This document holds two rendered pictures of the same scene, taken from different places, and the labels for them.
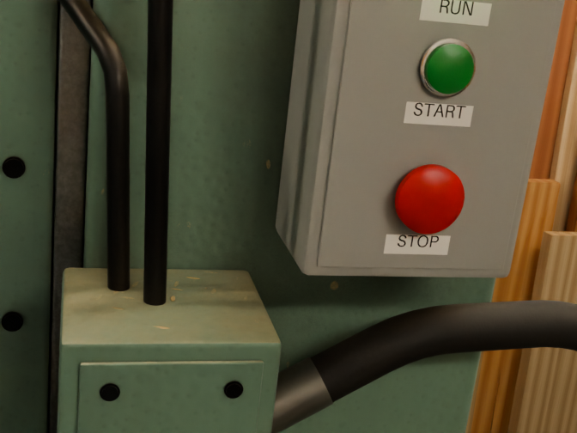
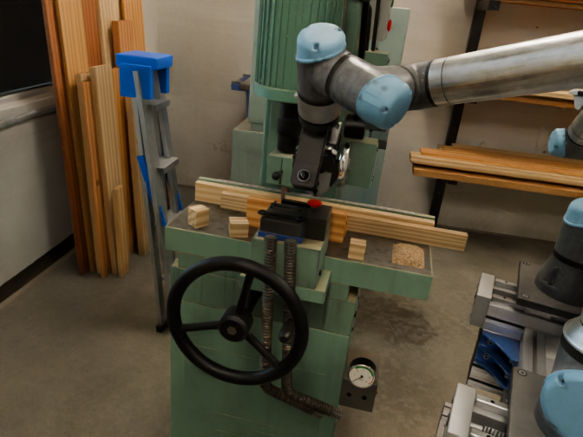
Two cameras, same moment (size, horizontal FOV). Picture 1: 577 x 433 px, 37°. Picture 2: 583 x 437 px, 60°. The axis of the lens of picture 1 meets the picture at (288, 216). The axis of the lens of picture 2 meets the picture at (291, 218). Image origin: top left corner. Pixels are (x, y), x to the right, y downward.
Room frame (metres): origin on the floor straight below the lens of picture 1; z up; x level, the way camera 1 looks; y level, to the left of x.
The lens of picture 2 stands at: (-0.07, 1.33, 1.40)
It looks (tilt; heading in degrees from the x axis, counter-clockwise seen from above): 23 degrees down; 295
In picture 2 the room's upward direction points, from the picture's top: 6 degrees clockwise
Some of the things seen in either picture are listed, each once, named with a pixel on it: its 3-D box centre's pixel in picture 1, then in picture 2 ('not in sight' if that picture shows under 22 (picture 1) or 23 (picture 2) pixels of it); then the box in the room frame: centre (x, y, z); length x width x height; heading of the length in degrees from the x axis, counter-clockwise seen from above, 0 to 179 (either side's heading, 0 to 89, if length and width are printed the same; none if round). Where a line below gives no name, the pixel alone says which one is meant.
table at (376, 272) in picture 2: not in sight; (297, 251); (0.35, 0.38, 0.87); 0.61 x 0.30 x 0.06; 15
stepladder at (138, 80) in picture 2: not in sight; (160, 199); (1.26, -0.19, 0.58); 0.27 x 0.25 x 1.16; 18
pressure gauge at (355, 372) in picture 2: not in sight; (362, 375); (0.13, 0.43, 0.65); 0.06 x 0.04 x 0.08; 15
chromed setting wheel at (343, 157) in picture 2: not in sight; (343, 165); (0.35, 0.14, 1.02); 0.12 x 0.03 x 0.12; 105
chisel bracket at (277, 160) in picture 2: not in sight; (288, 166); (0.44, 0.28, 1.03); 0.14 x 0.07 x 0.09; 105
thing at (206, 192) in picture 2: not in sight; (310, 209); (0.38, 0.26, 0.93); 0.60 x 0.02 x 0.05; 15
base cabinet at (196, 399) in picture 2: not in sight; (274, 361); (0.47, 0.18, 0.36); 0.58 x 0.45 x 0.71; 105
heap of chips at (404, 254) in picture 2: not in sight; (409, 251); (0.11, 0.30, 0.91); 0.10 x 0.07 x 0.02; 105
